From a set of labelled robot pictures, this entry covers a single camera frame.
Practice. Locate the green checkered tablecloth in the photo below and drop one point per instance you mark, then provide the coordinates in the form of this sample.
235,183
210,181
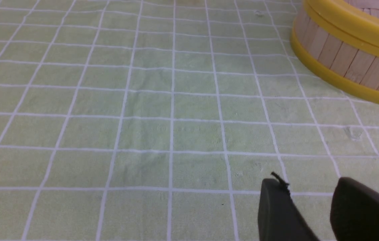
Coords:
157,120

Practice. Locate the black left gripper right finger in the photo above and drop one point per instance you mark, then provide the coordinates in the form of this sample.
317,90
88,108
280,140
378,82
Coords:
354,212

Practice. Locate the yellow-rimmed wooden steamer basket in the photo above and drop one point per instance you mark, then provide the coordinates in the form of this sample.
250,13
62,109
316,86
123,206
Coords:
345,66

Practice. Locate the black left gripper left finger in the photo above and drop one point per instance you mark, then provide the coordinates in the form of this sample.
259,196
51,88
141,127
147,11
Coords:
278,217

